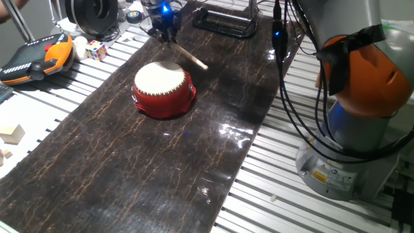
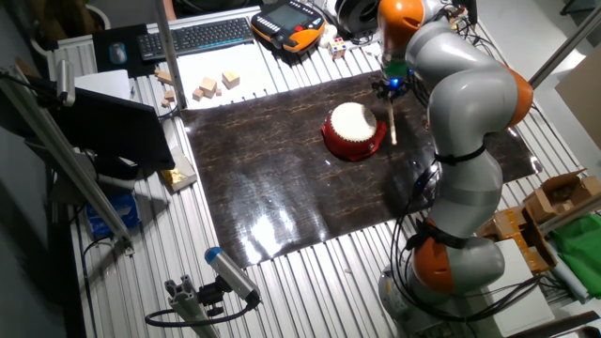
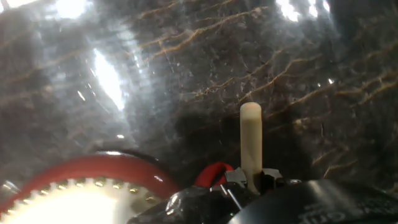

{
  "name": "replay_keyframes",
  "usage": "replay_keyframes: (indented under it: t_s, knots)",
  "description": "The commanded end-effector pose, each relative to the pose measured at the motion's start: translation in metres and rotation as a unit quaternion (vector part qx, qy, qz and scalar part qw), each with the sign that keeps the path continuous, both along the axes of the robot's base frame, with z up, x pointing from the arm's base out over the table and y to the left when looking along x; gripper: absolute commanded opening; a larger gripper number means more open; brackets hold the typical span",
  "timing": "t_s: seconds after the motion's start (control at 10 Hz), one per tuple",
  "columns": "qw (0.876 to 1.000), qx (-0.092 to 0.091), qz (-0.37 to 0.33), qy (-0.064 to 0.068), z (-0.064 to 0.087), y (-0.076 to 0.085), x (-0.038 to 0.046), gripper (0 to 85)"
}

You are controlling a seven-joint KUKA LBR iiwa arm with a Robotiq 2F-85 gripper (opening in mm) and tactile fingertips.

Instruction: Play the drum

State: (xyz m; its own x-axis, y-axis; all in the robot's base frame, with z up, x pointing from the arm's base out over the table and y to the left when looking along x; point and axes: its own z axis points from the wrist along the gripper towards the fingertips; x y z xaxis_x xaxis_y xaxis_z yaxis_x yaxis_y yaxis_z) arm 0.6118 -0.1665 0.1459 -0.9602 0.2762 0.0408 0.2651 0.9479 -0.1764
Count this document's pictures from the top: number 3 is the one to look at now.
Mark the wooden drumstick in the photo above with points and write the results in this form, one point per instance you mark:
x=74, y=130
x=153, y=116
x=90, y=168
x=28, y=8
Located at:
x=250, y=140

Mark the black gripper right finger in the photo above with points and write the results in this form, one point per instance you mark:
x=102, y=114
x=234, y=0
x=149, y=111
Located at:
x=273, y=179

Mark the dark marble pattern mat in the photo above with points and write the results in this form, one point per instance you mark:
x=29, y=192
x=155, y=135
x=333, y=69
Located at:
x=217, y=77

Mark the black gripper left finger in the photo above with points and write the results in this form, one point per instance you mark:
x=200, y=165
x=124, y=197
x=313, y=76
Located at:
x=236, y=188

